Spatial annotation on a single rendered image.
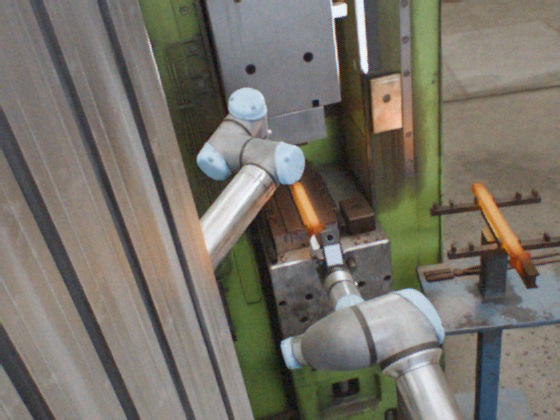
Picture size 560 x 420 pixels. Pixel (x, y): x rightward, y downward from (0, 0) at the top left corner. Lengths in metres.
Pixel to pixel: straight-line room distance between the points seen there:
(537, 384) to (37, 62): 2.50
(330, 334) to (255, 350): 1.18
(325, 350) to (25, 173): 0.89
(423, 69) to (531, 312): 0.77
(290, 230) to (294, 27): 0.60
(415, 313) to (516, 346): 1.69
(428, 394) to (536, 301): 0.86
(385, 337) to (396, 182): 0.94
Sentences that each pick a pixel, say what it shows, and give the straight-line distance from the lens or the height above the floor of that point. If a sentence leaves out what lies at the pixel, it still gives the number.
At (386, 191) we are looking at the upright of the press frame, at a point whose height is 0.96.
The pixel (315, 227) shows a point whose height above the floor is 1.03.
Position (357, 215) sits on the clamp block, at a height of 0.98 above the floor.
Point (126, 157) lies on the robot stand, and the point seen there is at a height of 1.87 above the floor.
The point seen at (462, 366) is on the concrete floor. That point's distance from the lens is 2.67.
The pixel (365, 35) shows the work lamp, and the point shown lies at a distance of 1.68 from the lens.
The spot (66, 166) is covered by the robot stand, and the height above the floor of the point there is 1.89.
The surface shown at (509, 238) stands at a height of 1.01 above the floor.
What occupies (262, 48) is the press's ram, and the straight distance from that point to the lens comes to 1.51.
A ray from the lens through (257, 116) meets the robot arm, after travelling 1.21.
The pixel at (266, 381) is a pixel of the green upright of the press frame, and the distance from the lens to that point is 2.38.
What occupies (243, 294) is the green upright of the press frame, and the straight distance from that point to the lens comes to 2.06.
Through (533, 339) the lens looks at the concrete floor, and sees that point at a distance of 2.82.
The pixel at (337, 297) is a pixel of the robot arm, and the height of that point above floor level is 1.03.
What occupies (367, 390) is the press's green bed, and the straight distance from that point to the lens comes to 2.32.
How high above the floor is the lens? 2.00
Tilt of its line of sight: 33 degrees down
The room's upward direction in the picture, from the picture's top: 11 degrees counter-clockwise
